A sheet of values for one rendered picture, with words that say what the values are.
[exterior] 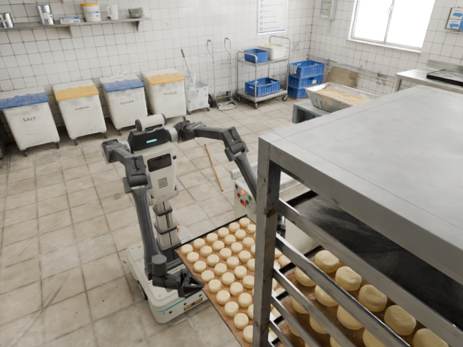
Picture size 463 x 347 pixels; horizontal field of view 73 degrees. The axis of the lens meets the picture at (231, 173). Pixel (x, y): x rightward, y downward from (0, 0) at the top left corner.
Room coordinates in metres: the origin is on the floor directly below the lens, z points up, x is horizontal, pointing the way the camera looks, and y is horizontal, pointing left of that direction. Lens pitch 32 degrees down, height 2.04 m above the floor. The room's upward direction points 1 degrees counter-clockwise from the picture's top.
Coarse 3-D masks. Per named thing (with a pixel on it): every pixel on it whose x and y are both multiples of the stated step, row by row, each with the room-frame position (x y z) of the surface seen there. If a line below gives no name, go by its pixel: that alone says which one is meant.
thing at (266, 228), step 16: (272, 176) 0.45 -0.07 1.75; (272, 192) 0.45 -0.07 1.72; (256, 208) 0.47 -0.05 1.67; (272, 208) 0.45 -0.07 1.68; (256, 224) 0.46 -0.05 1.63; (272, 224) 0.45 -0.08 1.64; (256, 240) 0.46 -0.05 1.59; (272, 240) 0.45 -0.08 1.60; (256, 256) 0.46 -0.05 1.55; (272, 256) 0.46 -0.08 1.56; (256, 272) 0.46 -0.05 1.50; (272, 272) 0.46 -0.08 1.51; (256, 288) 0.46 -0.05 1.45; (256, 304) 0.46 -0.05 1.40; (256, 320) 0.46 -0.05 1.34; (256, 336) 0.45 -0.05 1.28
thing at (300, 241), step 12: (240, 180) 1.84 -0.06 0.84; (288, 192) 1.73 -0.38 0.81; (300, 192) 1.78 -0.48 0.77; (240, 204) 1.82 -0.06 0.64; (240, 216) 1.82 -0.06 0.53; (252, 216) 1.69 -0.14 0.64; (288, 228) 1.74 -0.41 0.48; (288, 240) 1.75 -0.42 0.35; (300, 240) 1.82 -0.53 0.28; (312, 240) 1.89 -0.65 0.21; (300, 252) 1.83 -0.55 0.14
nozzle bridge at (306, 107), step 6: (300, 102) 2.45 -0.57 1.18; (306, 102) 2.45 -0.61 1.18; (294, 108) 2.40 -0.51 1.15; (300, 108) 2.35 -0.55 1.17; (306, 108) 2.31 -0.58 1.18; (312, 108) 2.30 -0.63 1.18; (318, 108) 2.30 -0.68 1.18; (294, 114) 2.40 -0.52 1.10; (300, 114) 2.40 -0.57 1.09; (306, 114) 2.40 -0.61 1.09; (312, 114) 2.35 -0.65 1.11; (318, 114) 2.18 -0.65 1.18; (324, 114) 2.17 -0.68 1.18; (294, 120) 2.39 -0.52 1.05; (300, 120) 2.38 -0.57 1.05; (306, 120) 2.38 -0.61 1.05
